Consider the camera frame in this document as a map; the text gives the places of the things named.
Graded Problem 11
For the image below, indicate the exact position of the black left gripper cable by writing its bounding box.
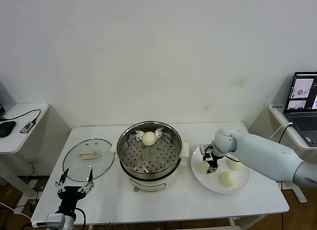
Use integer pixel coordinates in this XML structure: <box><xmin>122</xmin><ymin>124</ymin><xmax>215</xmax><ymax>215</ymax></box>
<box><xmin>73</xmin><ymin>207</ymin><xmax>87</xmax><ymax>226</ymax></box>

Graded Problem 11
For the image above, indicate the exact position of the round glass pot lid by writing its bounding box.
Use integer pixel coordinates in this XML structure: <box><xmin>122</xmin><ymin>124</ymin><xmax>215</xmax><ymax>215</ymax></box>
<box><xmin>62</xmin><ymin>138</ymin><xmax>116</xmax><ymax>183</ymax></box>

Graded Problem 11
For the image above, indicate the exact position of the open laptop showing camera windows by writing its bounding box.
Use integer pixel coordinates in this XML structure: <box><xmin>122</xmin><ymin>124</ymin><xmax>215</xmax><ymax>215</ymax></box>
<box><xmin>283</xmin><ymin>71</ymin><xmax>317</xmax><ymax>148</ymax></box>

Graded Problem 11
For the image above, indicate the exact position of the small grey usb hub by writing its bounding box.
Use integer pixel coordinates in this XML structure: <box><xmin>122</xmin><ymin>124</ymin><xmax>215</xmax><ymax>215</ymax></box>
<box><xmin>19</xmin><ymin>120</ymin><xmax>36</xmax><ymax>135</ymax></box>

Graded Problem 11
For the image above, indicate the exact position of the white electric cooker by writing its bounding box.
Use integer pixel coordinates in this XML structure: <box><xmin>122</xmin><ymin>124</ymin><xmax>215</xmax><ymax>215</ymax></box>
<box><xmin>110</xmin><ymin>142</ymin><xmax>190</xmax><ymax>192</ymax></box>

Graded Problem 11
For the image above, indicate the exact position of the white side table with label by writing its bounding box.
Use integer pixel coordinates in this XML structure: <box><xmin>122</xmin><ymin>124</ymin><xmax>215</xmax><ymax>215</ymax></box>
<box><xmin>268</xmin><ymin>103</ymin><xmax>317</xmax><ymax>204</ymax></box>

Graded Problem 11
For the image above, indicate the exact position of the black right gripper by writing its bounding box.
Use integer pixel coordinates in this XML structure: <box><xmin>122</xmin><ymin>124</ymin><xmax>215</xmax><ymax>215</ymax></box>
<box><xmin>202</xmin><ymin>145</ymin><xmax>225</xmax><ymax>174</ymax></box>

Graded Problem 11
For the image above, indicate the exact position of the perforated steel steamer basket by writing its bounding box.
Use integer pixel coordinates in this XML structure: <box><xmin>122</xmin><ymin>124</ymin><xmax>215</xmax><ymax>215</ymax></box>
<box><xmin>116</xmin><ymin>120</ymin><xmax>183</xmax><ymax>181</ymax></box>

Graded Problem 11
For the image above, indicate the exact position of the black usb hub cable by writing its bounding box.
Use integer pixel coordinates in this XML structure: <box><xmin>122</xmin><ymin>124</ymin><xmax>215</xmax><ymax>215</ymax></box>
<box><xmin>0</xmin><ymin>109</ymin><xmax>42</xmax><ymax>128</ymax></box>

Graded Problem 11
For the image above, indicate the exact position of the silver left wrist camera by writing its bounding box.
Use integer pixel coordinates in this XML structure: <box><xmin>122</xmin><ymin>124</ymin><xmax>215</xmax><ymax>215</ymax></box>
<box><xmin>46</xmin><ymin>213</ymin><xmax>66</xmax><ymax>227</ymax></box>

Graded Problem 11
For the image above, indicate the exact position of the white steamed baozi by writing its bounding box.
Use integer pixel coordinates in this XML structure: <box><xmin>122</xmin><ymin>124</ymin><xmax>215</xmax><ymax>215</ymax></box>
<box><xmin>226</xmin><ymin>158</ymin><xmax>242</xmax><ymax>172</ymax></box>
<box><xmin>217</xmin><ymin>171</ymin><xmax>235</xmax><ymax>188</ymax></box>
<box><xmin>141</xmin><ymin>131</ymin><xmax>158</xmax><ymax>147</ymax></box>
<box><xmin>198</xmin><ymin>161</ymin><xmax>210</xmax><ymax>174</ymax></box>

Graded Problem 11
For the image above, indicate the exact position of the large white plate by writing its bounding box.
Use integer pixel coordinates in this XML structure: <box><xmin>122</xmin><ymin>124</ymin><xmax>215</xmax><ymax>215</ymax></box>
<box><xmin>190</xmin><ymin>141</ymin><xmax>251</xmax><ymax>195</ymax></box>

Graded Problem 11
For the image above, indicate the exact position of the white laptop cable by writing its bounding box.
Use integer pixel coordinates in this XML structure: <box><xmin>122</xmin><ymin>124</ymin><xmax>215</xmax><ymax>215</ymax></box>
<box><xmin>271</xmin><ymin>122</ymin><xmax>293</xmax><ymax>139</ymax></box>

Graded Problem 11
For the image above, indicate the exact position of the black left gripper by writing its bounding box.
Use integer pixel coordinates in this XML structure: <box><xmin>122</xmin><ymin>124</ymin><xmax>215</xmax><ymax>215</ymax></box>
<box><xmin>54</xmin><ymin>168</ymin><xmax>96</xmax><ymax>216</ymax></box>

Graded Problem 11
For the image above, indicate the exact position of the black computer mouse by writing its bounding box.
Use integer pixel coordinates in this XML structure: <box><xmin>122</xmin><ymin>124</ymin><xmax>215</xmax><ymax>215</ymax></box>
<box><xmin>0</xmin><ymin>120</ymin><xmax>17</xmax><ymax>138</ymax></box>

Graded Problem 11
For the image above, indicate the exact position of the white floor cable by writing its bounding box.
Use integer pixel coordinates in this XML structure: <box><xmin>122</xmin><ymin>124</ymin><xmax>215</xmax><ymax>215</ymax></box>
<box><xmin>0</xmin><ymin>202</ymin><xmax>32</xmax><ymax>220</ymax></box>

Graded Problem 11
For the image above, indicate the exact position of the black laptop power cable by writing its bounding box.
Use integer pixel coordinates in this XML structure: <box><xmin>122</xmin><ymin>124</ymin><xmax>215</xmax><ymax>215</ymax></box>
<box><xmin>278</xmin><ymin>124</ymin><xmax>295</xmax><ymax>144</ymax></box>

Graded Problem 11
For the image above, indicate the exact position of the white side table with mouse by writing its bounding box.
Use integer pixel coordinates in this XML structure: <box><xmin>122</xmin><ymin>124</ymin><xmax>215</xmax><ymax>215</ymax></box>
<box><xmin>0</xmin><ymin>103</ymin><xmax>50</xmax><ymax>198</ymax></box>

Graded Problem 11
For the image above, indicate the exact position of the grey laptop with dark screen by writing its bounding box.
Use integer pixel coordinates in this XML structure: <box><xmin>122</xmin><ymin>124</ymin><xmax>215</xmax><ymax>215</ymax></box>
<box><xmin>0</xmin><ymin>80</ymin><xmax>17</xmax><ymax>119</ymax></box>

